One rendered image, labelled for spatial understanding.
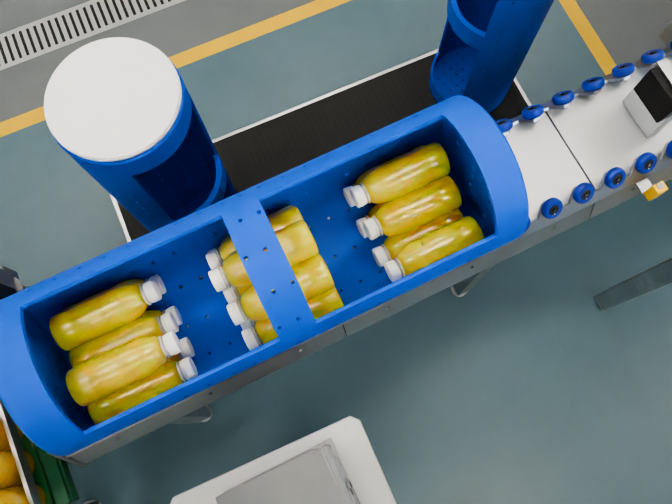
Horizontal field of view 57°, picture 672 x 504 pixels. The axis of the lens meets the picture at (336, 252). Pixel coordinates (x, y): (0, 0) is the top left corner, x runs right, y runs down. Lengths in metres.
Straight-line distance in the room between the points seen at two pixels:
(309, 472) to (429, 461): 1.41
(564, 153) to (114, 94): 0.95
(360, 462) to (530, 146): 0.77
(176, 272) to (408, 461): 1.20
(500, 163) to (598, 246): 1.41
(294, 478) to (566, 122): 0.97
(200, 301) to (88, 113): 0.44
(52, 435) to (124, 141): 0.57
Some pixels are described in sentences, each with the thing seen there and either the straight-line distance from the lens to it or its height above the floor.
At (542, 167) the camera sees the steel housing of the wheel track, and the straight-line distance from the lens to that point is 1.39.
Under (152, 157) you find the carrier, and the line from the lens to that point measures 1.31.
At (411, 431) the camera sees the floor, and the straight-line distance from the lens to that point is 2.16.
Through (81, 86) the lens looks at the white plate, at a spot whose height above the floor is 1.04.
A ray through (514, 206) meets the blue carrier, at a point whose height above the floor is 1.19.
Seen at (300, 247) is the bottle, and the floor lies 1.17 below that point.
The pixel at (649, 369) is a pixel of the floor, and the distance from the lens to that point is 2.39.
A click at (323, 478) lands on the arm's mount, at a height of 1.38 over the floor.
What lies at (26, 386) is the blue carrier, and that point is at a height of 1.23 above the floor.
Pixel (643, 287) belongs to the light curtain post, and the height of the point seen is 0.33.
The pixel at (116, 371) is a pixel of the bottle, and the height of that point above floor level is 1.14.
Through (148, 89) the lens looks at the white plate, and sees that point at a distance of 1.34.
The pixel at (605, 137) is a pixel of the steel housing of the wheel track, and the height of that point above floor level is 0.93.
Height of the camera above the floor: 2.14
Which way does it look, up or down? 75 degrees down
